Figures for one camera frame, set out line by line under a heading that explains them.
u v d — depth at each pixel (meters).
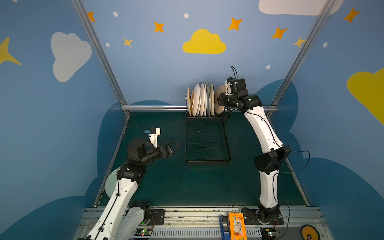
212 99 0.80
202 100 0.80
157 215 0.75
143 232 0.71
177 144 0.68
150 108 1.21
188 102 0.82
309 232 0.72
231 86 0.65
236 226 0.69
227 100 0.71
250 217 0.74
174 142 0.67
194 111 0.84
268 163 0.52
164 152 0.64
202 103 0.81
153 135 0.66
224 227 0.70
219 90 0.84
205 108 0.81
